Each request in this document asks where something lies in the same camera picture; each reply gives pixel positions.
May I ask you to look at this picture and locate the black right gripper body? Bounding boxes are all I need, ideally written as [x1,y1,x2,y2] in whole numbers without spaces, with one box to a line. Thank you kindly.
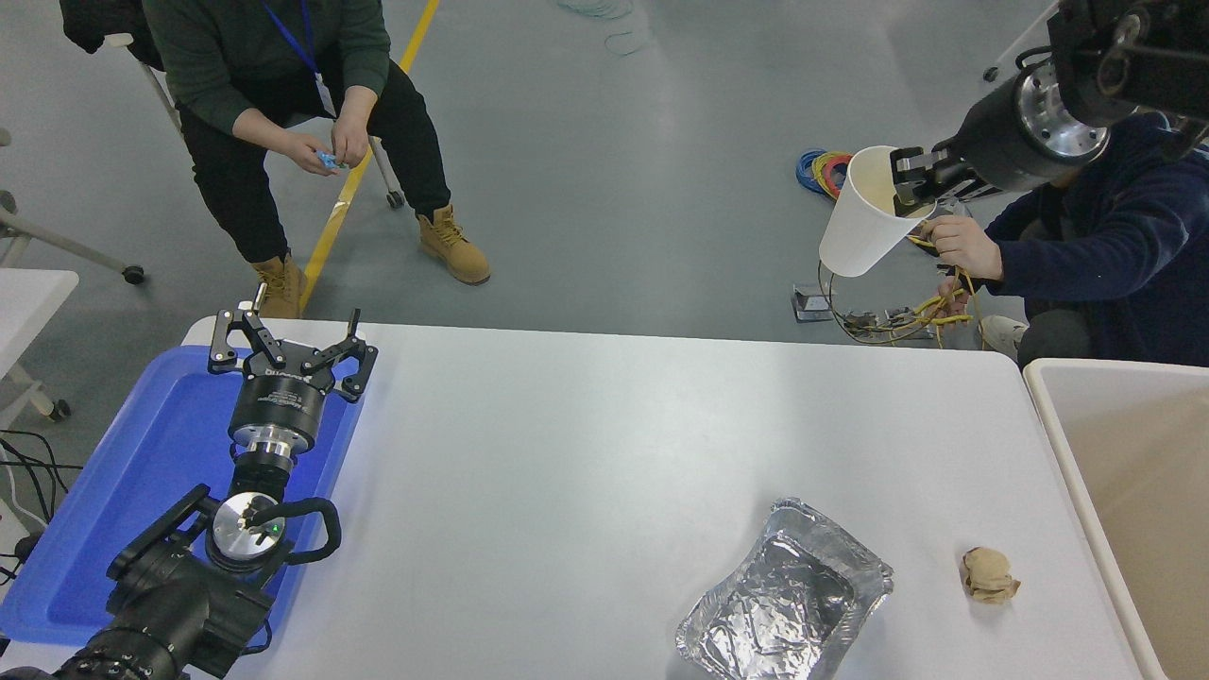
[944,79,1070,196]

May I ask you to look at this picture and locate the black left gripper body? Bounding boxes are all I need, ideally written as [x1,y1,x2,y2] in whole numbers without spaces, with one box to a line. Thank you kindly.
[228,344,334,452]

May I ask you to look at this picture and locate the white paper cup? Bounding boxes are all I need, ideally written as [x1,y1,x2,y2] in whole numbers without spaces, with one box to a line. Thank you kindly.
[818,144,939,279]

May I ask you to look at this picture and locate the yellow and black wire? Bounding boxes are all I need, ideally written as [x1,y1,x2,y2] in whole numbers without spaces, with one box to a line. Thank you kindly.
[818,234,976,349]

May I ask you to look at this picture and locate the person's right hand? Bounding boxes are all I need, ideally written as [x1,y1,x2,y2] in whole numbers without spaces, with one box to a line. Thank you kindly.
[279,130,336,178]
[921,215,1004,281]

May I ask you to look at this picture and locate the blue plastic tray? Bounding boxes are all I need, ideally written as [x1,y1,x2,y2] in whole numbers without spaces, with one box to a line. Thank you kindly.
[0,344,369,648]

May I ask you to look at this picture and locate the small metal box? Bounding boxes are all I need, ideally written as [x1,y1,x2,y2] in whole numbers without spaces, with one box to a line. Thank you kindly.
[793,281,839,324]

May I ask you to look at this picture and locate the person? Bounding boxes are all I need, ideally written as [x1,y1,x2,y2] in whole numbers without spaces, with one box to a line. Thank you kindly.
[921,113,1209,369]
[140,0,492,319]

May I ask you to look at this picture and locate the grey wheeled stand leg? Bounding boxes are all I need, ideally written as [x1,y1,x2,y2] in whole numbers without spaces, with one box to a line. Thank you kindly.
[0,127,147,284]

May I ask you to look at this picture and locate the white side table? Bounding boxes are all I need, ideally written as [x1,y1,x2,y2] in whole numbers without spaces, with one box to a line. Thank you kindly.
[0,267,81,421]

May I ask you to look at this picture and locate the large pale bin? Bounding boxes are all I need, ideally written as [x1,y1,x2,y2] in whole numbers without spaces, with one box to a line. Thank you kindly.
[1025,357,1209,680]

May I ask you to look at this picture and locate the black jacket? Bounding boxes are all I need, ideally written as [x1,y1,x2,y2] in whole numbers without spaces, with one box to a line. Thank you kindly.
[59,0,166,72]

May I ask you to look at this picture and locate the crumpled tan paper ball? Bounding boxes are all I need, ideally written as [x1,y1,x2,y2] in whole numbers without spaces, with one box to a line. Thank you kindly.
[962,546,1023,605]

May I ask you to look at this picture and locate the crumpled foil tray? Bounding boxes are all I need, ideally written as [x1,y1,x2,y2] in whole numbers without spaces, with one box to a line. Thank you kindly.
[674,497,895,680]

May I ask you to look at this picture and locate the red and yellow cable coil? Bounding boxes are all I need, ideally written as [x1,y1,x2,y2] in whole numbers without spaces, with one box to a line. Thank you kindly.
[812,151,854,202]

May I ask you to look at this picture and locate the blue cable coil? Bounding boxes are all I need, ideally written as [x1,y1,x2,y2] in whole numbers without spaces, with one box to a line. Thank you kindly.
[796,149,834,197]

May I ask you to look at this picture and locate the small terminal block with wires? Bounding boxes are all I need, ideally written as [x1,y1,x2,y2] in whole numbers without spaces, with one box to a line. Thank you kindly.
[843,307,912,341]

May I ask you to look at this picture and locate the black floor cables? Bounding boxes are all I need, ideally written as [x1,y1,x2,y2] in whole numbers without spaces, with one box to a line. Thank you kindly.
[0,430,86,587]

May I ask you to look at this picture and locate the teal floor cable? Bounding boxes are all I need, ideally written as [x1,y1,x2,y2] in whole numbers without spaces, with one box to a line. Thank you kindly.
[555,0,655,56]

